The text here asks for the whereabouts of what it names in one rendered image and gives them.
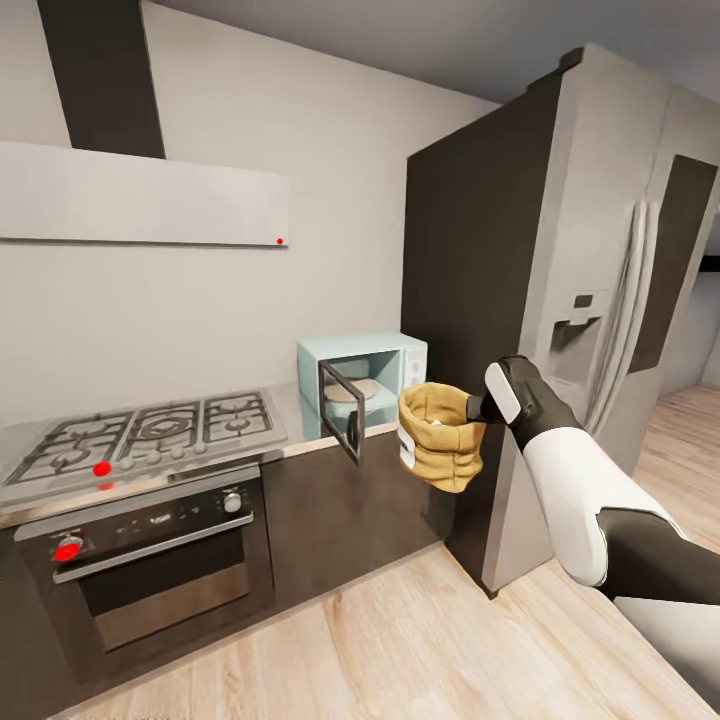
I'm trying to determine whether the popcorn bag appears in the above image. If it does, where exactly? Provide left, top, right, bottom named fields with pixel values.
left=397, top=381, right=486, bottom=493

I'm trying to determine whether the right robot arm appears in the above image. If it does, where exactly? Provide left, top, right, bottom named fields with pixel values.
left=466, top=356, right=720, bottom=717

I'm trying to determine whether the microwave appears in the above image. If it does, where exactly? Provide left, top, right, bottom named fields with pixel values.
left=297, top=329, right=427, bottom=468

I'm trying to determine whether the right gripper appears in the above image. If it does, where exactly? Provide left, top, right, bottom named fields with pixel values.
left=466, top=394, right=506, bottom=425

